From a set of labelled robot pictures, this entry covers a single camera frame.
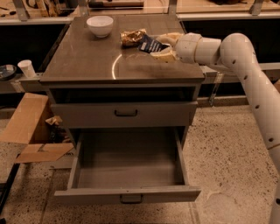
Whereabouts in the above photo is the crumpled gold snack bag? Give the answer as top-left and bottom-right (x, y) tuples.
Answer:
(120, 29), (146, 47)

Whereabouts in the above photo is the white ceramic bowl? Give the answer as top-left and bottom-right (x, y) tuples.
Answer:
(87, 16), (114, 38)

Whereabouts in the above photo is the closed grey upper drawer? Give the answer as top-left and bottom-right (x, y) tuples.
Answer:
(51, 101), (197, 129)

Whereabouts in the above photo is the dark blue rxbar wrapper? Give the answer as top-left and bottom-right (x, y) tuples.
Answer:
(137, 34), (169, 53)

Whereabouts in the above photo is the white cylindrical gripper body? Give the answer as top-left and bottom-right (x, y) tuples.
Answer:
(175, 33), (221, 65)

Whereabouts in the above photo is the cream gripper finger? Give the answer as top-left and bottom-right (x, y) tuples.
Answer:
(150, 46), (178, 62)
(156, 32), (183, 46)

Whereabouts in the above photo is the grey drawer cabinet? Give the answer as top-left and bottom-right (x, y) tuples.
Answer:
(40, 15), (205, 143)

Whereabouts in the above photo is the open grey lower drawer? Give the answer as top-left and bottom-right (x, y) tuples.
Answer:
(54, 127), (200, 205)

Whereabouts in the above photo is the grey metal rail frame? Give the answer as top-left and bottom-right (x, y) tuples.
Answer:
(1, 14), (280, 101)

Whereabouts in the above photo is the white paper cup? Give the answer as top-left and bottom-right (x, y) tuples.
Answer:
(17, 59), (36, 78)

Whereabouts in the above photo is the open cardboard box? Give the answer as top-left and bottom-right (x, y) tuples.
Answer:
(0, 93), (74, 164)

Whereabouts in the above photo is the dark round lid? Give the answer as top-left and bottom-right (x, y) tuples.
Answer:
(0, 65), (17, 81)

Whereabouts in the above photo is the black floor bar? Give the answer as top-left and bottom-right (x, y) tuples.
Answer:
(0, 163), (20, 214)

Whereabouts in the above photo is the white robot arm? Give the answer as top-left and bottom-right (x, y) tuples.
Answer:
(151, 32), (280, 174)

